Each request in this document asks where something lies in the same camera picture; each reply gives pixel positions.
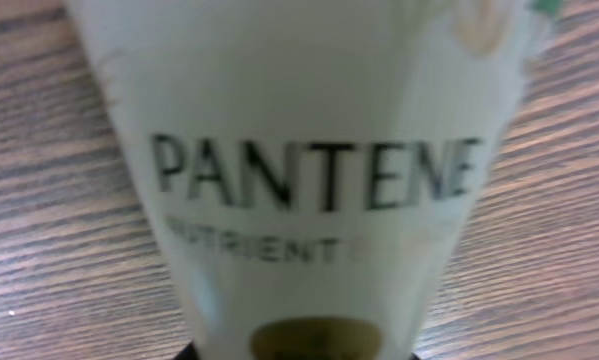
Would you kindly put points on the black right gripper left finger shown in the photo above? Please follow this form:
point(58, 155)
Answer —
point(188, 353)

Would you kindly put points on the white Pantene tube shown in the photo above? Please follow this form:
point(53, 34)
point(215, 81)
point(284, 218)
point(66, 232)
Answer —
point(307, 166)

